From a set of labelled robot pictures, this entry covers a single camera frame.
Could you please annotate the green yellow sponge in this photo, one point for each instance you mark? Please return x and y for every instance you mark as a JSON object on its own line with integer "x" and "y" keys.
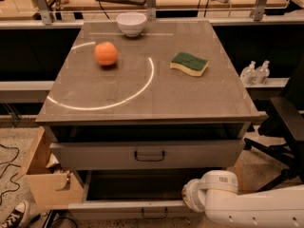
{"x": 189, "y": 64}

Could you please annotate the cardboard box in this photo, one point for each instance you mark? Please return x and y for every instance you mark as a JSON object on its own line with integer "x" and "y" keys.
{"x": 50, "y": 190}

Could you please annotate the white bowl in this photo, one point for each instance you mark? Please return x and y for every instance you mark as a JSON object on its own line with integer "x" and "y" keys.
{"x": 131, "y": 24}

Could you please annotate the grey top drawer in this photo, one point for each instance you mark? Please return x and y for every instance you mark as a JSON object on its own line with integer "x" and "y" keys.
{"x": 146, "y": 155}

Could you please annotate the grey drawer cabinet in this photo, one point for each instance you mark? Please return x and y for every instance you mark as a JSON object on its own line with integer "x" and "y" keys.
{"x": 140, "y": 87}

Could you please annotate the right clear pump bottle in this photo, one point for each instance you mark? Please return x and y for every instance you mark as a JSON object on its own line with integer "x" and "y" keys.
{"x": 262, "y": 73}

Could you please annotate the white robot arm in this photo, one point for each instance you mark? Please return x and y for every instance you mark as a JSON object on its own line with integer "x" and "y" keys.
{"x": 216, "y": 195}

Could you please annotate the grey drawer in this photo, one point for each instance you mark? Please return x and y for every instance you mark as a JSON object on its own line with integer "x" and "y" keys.
{"x": 146, "y": 155}
{"x": 135, "y": 194}

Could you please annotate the black office chair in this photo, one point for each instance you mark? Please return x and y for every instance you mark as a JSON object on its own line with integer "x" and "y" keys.
{"x": 285, "y": 119}

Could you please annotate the black white sneaker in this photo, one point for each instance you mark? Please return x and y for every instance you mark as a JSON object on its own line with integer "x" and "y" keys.
{"x": 17, "y": 217}

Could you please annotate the orange fruit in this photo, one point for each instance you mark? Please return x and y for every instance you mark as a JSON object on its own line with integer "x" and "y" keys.
{"x": 105, "y": 54}

